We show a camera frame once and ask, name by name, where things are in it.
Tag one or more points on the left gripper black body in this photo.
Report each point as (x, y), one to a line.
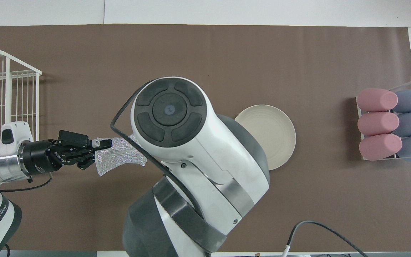
(37, 157)

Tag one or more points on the white round plate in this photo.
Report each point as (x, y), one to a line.
(277, 132)

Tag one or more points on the pink plastic cup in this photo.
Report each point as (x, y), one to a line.
(380, 147)
(376, 100)
(378, 124)

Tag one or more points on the brown paper table mat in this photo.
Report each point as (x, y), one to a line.
(262, 53)

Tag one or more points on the silver mesh sponge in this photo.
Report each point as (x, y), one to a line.
(120, 157)

